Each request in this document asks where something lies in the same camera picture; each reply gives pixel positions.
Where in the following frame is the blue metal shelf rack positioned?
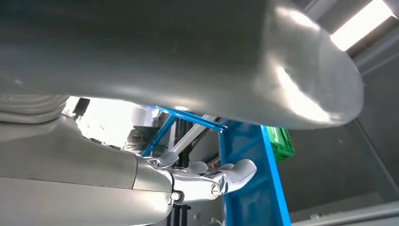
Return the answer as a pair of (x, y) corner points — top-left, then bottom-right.
(143, 105), (292, 226)

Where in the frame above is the green plastic crate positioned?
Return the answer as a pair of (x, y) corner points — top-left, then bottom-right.
(267, 126), (295, 163)

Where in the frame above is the ceiling light panel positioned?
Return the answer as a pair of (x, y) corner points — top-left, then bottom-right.
(330, 0), (395, 52)

